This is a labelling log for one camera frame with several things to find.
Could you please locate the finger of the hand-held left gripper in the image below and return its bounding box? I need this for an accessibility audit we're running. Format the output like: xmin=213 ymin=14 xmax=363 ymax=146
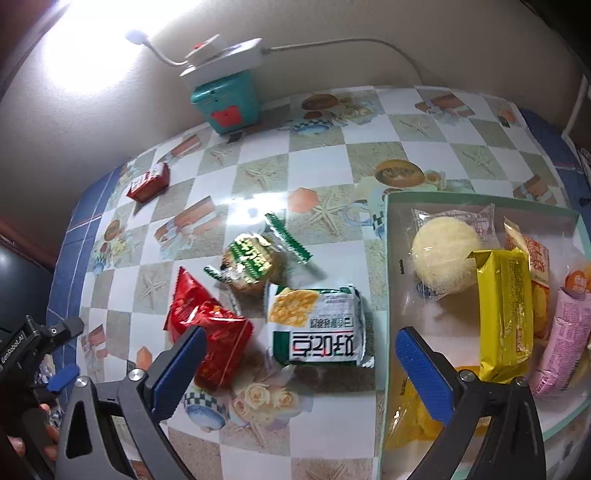
xmin=48 ymin=363 xmax=79 ymax=393
xmin=25 ymin=316 xmax=85 ymax=354

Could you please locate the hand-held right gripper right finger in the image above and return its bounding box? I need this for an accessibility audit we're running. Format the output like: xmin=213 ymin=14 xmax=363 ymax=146
xmin=394 ymin=325 xmax=548 ymax=480

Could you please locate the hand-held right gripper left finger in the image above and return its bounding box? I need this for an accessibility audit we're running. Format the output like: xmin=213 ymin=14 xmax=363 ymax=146
xmin=54 ymin=324 xmax=208 ymax=480

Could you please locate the clear yellow snack packet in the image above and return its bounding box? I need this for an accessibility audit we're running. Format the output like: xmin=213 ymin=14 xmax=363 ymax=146
xmin=385 ymin=364 xmax=490 ymax=450

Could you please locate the red snack packet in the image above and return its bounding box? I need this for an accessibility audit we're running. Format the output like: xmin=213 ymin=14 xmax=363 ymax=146
xmin=194 ymin=301 xmax=254 ymax=388
xmin=164 ymin=266 xmax=223 ymax=344

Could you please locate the teal-rimmed white tray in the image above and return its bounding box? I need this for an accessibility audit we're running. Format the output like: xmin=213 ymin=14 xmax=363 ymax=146
xmin=378 ymin=190 xmax=591 ymax=480

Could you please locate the green and white cracker packet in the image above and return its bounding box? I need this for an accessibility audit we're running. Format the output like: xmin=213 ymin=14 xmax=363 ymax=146
xmin=265 ymin=284 xmax=376 ymax=368

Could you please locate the round yellow cake packet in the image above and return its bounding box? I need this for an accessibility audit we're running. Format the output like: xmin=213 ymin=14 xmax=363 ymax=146
xmin=399 ymin=203 xmax=496 ymax=301

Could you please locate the green round cookie packet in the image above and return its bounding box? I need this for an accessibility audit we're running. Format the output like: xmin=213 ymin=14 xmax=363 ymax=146
xmin=203 ymin=212 xmax=312 ymax=294

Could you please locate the pink snack packet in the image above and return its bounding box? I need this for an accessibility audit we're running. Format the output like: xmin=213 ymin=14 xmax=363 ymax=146
xmin=529 ymin=286 xmax=591 ymax=398

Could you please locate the orange label biscuit packet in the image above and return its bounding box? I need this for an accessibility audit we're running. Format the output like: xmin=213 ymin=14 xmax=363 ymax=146
xmin=503 ymin=219 xmax=552 ymax=342

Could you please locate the person's left hand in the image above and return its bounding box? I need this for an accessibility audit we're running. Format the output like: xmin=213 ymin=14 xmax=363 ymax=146
xmin=7 ymin=404 xmax=60 ymax=459

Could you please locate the dark cabinet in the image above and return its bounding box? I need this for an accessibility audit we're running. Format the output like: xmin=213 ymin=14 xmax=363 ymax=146
xmin=0 ymin=217 xmax=57 ymax=326

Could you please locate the small red box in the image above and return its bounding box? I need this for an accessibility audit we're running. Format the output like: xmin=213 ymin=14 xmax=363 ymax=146
xmin=127 ymin=162 xmax=171 ymax=202

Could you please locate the checkered printed tablecloth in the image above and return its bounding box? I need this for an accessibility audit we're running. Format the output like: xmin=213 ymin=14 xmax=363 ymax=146
xmin=46 ymin=83 xmax=578 ymax=480

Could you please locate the teal box with red label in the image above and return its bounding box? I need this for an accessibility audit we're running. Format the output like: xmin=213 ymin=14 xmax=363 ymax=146
xmin=190 ymin=71 xmax=260 ymax=136

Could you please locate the white gooseneck lamp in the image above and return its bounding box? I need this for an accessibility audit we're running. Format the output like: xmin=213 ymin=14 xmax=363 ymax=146
xmin=126 ymin=30 xmax=191 ymax=68

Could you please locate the white power strip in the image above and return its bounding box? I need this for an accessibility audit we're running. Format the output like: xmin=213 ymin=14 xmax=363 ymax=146
xmin=181 ymin=33 xmax=264 ymax=78

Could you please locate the white power cable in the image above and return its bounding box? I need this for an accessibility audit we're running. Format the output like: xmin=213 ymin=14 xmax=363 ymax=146
xmin=261 ymin=39 xmax=423 ymax=86

